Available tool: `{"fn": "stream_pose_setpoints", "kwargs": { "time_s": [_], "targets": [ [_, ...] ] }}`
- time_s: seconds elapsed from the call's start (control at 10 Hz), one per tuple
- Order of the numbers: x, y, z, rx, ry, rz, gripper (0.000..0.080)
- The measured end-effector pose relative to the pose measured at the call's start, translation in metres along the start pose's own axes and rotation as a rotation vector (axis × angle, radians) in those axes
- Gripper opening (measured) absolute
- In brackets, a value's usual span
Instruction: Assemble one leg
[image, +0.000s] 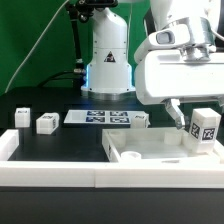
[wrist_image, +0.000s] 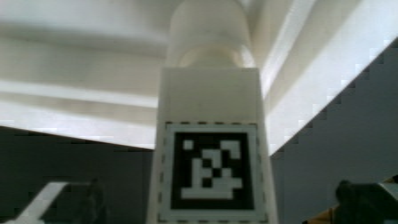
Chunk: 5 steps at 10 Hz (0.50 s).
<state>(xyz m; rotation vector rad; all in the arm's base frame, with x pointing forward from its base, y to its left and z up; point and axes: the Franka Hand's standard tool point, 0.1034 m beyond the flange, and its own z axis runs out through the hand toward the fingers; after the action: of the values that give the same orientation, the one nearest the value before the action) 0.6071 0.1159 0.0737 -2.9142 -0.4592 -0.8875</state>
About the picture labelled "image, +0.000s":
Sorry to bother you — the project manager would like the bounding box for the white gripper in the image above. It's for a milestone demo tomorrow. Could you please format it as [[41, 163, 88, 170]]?
[[134, 29, 224, 130]]

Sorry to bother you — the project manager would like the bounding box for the white square table top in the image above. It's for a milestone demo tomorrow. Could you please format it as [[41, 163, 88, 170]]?
[[102, 128, 224, 165]]

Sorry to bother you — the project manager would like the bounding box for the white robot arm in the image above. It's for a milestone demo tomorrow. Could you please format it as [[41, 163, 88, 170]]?
[[75, 0, 224, 129]]

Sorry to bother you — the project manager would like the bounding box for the white U-shaped fence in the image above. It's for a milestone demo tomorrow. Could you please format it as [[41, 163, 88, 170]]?
[[0, 129, 224, 189]]

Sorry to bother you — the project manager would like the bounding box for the black cable bundle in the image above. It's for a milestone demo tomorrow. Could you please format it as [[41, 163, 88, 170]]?
[[39, 3, 88, 88]]

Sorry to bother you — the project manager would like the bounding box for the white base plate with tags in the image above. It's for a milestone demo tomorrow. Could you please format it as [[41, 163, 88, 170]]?
[[64, 110, 144, 124]]

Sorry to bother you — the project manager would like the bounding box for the white cable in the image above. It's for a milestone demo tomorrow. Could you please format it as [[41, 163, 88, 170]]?
[[3, 0, 72, 94]]

